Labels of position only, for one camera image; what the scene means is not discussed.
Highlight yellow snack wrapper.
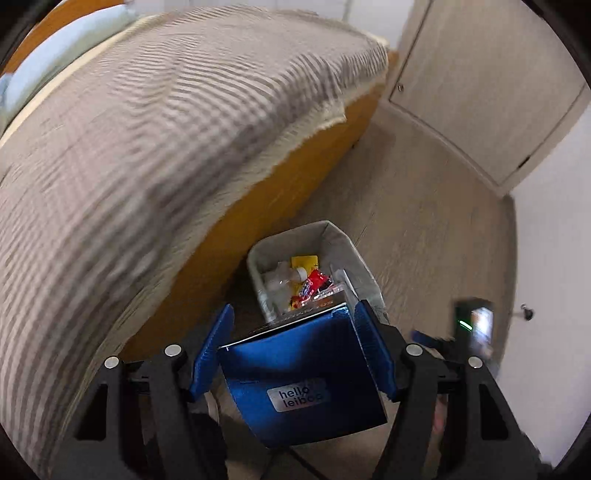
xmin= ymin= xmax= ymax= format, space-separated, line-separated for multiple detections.
xmin=288 ymin=255 xmax=320 ymax=311

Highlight grey floral waste bin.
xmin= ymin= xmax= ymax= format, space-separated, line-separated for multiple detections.
xmin=246 ymin=220 xmax=389 ymax=325

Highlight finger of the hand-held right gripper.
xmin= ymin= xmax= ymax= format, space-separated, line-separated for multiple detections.
xmin=410 ymin=329 xmax=456 ymax=352

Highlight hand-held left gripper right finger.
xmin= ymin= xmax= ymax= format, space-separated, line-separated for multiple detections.
xmin=353 ymin=300 xmax=542 ymax=480

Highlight red and white snack wrapper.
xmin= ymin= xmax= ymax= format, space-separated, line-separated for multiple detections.
xmin=295 ymin=270 xmax=334 ymax=306

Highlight light blue pillow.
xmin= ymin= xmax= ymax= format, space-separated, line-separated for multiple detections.
xmin=0 ymin=4 xmax=140 ymax=121

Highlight light wooden door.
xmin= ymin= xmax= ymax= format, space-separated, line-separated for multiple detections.
xmin=387 ymin=0 xmax=591 ymax=195

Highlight blue cardboard box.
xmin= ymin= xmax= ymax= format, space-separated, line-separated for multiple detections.
xmin=217 ymin=302 xmax=389 ymax=450

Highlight brown checked blanket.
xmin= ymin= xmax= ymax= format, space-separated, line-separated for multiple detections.
xmin=0 ymin=7 xmax=389 ymax=477

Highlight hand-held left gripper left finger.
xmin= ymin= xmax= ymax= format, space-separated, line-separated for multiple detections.
xmin=46 ymin=303 xmax=235 ymax=480

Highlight wooden bed frame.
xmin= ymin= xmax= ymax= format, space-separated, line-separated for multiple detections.
xmin=0 ymin=0 xmax=400 ymax=363

